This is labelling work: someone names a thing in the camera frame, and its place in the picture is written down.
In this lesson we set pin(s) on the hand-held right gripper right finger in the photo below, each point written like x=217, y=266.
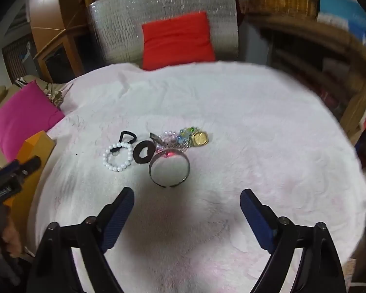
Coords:
x=257, y=222

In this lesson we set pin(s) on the wooden shelf unit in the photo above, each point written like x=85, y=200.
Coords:
x=338, y=39

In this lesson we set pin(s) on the orange cardboard box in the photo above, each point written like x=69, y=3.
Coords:
x=38, y=146

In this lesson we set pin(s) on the light blue box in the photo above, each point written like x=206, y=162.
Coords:
x=338, y=12

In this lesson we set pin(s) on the red square cushion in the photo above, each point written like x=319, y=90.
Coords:
x=177, y=39

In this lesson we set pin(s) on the silver foil insulation mat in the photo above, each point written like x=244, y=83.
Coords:
x=122, y=24

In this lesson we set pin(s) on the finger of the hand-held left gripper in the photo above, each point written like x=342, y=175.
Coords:
x=27, y=164

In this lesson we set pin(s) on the pale pink embossed towel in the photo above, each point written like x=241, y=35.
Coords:
x=231, y=113

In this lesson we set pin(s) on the beige patterned cloth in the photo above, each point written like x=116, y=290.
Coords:
x=55, y=96

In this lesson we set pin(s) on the wide black hair band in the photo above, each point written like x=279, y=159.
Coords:
x=138, y=155

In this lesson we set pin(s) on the wooden cabinet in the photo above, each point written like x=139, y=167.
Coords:
x=70, y=6

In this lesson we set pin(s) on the person's left hand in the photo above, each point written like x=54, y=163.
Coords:
x=13, y=238

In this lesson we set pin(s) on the metal bangle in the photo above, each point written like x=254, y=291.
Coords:
x=150, y=171

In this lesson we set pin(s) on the magenta cushion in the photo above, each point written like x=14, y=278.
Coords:
x=24, y=116

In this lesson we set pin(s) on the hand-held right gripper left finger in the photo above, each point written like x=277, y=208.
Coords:
x=117, y=222

